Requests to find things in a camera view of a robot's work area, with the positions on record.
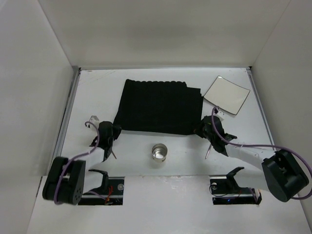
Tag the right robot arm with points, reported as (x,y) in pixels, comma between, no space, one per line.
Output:
(284,178)

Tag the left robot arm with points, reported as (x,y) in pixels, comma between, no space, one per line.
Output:
(70,178)

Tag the silver metal cup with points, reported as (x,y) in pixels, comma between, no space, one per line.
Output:
(159,154)

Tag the left aluminium table rail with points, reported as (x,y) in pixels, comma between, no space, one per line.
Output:
(66,116)

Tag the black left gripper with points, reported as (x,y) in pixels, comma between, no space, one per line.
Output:
(113,131)

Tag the silver knife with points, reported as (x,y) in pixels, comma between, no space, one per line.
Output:
(208,151)

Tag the white square plate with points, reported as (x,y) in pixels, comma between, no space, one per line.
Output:
(226,95)

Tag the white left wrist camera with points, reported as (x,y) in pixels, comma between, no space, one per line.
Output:
(94,119)

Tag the black cloth placemat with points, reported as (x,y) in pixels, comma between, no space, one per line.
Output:
(169,107)

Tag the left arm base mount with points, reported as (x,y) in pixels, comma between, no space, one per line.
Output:
(114,192)

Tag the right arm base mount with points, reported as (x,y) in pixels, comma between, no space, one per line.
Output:
(226,191)

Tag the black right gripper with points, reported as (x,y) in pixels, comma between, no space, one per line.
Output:
(203,129)

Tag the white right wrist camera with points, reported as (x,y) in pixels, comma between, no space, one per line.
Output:
(220,114)

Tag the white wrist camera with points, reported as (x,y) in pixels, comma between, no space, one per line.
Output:
(94,119)
(220,114)

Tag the aluminium table rail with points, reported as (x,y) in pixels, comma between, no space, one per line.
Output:
(66,116)
(250,75)

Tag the right aluminium table rail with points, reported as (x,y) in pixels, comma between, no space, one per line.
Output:
(250,75)

